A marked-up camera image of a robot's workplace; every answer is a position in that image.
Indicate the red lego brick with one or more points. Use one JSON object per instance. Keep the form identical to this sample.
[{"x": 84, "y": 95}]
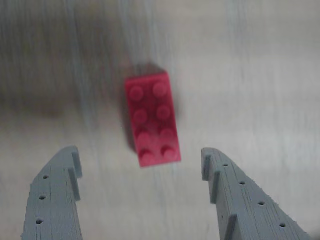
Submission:
[{"x": 152, "y": 120}]

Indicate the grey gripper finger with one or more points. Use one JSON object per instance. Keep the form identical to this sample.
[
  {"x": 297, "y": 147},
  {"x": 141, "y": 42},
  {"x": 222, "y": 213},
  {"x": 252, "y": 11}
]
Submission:
[
  {"x": 247, "y": 212},
  {"x": 52, "y": 205}
]

